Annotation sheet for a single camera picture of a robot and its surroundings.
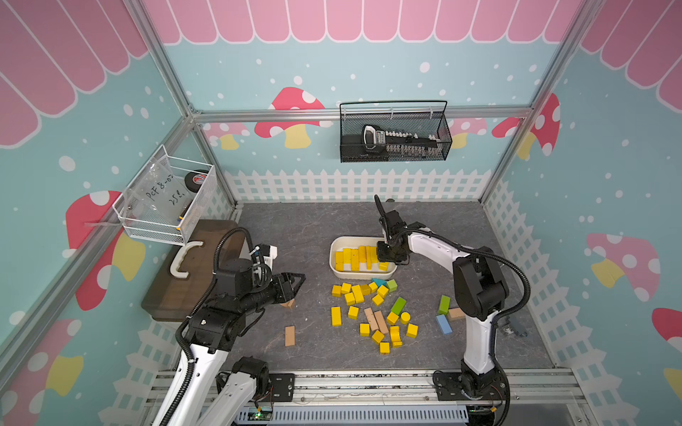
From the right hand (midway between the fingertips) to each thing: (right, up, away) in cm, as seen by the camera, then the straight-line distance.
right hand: (381, 256), depth 98 cm
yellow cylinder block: (-7, +2, +4) cm, 8 cm away
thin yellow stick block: (-4, 0, +2) cm, 5 cm away
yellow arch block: (+3, -24, -14) cm, 28 cm away
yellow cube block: (-11, -17, -11) cm, 23 cm away
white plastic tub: (-16, +5, +3) cm, 17 cm away
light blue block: (+19, -21, -12) cm, 31 cm away
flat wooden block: (-31, -24, -14) cm, 41 cm away
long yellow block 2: (-10, -2, +2) cm, 10 cm away
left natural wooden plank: (-5, -19, -11) cm, 23 cm away
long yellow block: (-16, -2, +2) cm, 16 cm away
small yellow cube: (+1, -4, 0) cm, 4 cm away
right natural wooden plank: (-1, -20, -12) cm, 24 cm away
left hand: (-25, -4, -28) cm, 38 cm away
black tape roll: (-59, +25, -17) cm, 67 cm away
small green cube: (+3, -10, -5) cm, 12 cm away
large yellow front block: (-16, -19, -10) cm, 27 cm away
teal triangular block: (-1, -9, -3) cm, 9 cm away
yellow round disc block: (+6, -19, -12) cm, 23 cm away
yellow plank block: (-13, 0, +3) cm, 13 cm away
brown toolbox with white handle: (-58, -1, -22) cm, 62 cm away
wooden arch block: (-31, -15, -10) cm, 36 cm away
